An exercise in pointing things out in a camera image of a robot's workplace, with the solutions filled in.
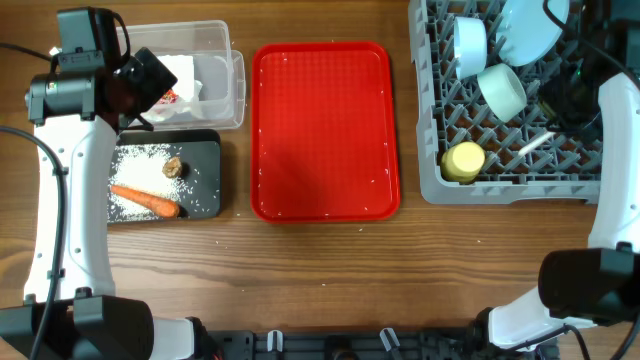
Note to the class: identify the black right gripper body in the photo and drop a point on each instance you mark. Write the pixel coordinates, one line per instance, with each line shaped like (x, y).
(564, 98)

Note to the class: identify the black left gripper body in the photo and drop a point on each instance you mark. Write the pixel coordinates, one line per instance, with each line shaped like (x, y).
(149, 83)

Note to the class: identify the red candy wrapper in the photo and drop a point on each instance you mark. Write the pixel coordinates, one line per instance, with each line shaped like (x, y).
(170, 97)

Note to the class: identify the white spoon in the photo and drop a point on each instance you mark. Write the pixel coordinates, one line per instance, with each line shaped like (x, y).
(537, 141)

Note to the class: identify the white napkin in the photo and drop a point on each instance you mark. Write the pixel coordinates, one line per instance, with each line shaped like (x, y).
(187, 87)

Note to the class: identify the mint green bowl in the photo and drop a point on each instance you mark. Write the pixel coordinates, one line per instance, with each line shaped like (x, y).
(502, 91)

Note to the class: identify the light blue plate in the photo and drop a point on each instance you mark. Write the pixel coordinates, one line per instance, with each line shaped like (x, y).
(528, 32)

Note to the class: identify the pile of rice grains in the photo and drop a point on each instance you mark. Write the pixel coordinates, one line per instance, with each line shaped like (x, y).
(140, 170)

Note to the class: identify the brown food scrap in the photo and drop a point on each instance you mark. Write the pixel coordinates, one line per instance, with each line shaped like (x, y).
(173, 168)

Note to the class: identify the light blue bowl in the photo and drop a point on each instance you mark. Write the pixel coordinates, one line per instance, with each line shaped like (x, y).
(470, 46)

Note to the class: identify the yellow plastic cup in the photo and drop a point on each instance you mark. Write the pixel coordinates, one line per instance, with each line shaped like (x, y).
(463, 162)

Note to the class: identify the orange food piece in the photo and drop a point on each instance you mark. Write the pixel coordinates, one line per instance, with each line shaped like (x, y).
(159, 206)

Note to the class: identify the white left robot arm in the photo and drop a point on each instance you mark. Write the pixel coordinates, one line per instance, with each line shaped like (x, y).
(96, 87)

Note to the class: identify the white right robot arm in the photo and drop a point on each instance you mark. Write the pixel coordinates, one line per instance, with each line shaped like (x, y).
(597, 285)

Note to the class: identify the grey dishwasher rack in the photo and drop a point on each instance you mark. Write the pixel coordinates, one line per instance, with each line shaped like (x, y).
(452, 111)

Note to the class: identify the black waste tray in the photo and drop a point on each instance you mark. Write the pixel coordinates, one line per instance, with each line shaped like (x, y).
(205, 165)

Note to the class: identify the clear plastic bin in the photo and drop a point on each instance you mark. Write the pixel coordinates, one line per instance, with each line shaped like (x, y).
(221, 101)

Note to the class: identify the red serving tray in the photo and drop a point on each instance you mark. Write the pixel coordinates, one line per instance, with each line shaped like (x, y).
(323, 133)

